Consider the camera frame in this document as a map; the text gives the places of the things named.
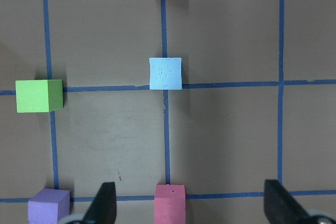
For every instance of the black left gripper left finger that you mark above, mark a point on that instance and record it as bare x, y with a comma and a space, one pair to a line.
104, 206

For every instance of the pink foam block near base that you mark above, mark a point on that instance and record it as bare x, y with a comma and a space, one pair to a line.
170, 204

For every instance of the light blue centre foam block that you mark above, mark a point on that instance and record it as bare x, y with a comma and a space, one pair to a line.
165, 73

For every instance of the green foam block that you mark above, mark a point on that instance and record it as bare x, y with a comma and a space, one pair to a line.
39, 95

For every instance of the purple foam block near base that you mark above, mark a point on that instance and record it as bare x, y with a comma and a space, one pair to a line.
49, 206

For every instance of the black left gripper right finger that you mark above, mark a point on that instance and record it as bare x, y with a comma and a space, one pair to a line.
280, 206

